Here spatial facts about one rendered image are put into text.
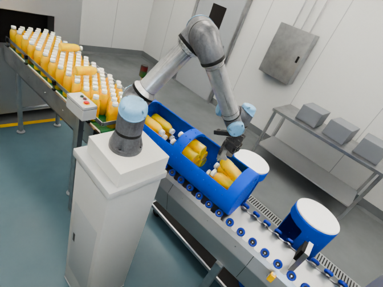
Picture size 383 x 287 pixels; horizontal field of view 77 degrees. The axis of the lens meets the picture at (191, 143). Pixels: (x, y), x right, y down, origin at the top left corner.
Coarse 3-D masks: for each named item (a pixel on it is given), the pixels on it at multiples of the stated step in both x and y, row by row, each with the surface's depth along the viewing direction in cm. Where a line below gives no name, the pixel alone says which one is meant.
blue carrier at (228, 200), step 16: (160, 112) 176; (144, 128) 150; (176, 128) 171; (192, 128) 157; (160, 144) 144; (176, 144) 139; (208, 144) 156; (176, 160) 139; (208, 160) 159; (192, 176) 135; (208, 176) 129; (240, 176) 124; (256, 176) 128; (208, 192) 131; (224, 192) 124; (240, 192) 121; (224, 208) 128
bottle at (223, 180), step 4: (216, 172) 135; (216, 176) 133; (220, 176) 132; (224, 176) 132; (216, 180) 132; (220, 180) 131; (224, 180) 130; (228, 180) 130; (232, 180) 132; (224, 184) 130; (228, 184) 129; (228, 188) 129
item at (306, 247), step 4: (304, 244) 120; (308, 244) 120; (312, 244) 121; (300, 248) 119; (304, 248) 118; (308, 248) 118; (296, 252) 121; (300, 252) 116; (304, 252) 115; (308, 252) 116; (296, 256) 118; (300, 256) 116; (304, 256) 115; (308, 256) 114; (292, 260) 126; (296, 260) 118; (300, 260) 117; (304, 260) 116; (292, 264) 120; (296, 264) 119; (288, 268) 122; (292, 268) 121
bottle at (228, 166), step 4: (220, 160) 137; (224, 160) 135; (228, 160) 135; (220, 164) 137; (224, 164) 134; (228, 164) 134; (232, 164) 134; (224, 168) 134; (228, 168) 133; (232, 168) 133; (236, 168) 133; (228, 172) 133; (232, 172) 132; (236, 172) 132; (240, 172) 133; (232, 176) 132; (236, 176) 131
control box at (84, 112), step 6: (72, 96) 157; (78, 96) 160; (84, 96) 162; (72, 102) 157; (78, 102) 153; (90, 102) 158; (72, 108) 158; (78, 108) 154; (84, 108) 151; (90, 108) 154; (96, 108) 158; (78, 114) 156; (84, 114) 154; (90, 114) 157; (84, 120) 156
